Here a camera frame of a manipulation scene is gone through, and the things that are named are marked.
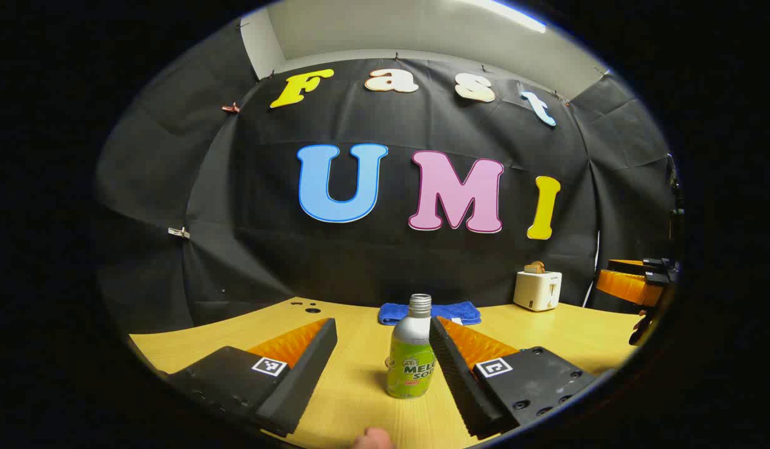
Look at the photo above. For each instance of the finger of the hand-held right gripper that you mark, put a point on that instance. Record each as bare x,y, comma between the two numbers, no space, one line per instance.
625,284

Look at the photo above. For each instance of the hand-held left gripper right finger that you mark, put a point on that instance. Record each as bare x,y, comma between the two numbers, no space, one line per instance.
457,380

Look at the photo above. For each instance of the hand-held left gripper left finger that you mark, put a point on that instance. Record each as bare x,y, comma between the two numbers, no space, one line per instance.
301,380

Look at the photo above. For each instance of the silver green label water bottle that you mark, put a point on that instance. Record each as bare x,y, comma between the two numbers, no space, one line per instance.
410,355

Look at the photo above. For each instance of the blue towel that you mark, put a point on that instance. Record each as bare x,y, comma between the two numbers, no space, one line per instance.
447,312

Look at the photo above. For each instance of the white toaster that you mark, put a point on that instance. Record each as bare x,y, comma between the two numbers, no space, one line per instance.
536,292

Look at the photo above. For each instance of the bread slice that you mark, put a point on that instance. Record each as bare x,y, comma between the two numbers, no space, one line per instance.
535,267

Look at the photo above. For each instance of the black backdrop cloth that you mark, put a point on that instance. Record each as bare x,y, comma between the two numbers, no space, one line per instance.
266,249

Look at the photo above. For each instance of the silver clip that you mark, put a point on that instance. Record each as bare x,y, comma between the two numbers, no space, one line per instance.
179,232

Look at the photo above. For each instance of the copper clip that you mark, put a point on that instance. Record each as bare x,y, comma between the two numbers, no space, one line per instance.
231,108

